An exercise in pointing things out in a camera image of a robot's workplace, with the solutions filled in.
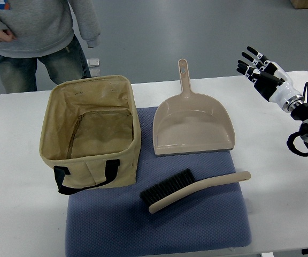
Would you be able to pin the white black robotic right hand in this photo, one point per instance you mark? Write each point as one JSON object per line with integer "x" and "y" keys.
{"x": 270, "y": 80}

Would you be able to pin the beige hand broom black bristles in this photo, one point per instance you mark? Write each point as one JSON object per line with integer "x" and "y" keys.
{"x": 183, "y": 184}

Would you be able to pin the beige plastic dustpan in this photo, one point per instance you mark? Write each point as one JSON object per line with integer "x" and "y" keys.
{"x": 191, "y": 122}

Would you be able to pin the blue quilted mat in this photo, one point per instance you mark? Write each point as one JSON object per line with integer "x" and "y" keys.
{"x": 116, "y": 222}

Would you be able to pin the lower metal floor plate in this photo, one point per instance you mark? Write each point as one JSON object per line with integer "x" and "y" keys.
{"x": 94, "y": 72}

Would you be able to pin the person in grey sweatshirt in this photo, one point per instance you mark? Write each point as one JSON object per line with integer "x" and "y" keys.
{"x": 42, "y": 31}

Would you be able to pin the yellow canvas bag black handles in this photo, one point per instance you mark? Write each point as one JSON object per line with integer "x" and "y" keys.
{"x": 91, "y": 135}

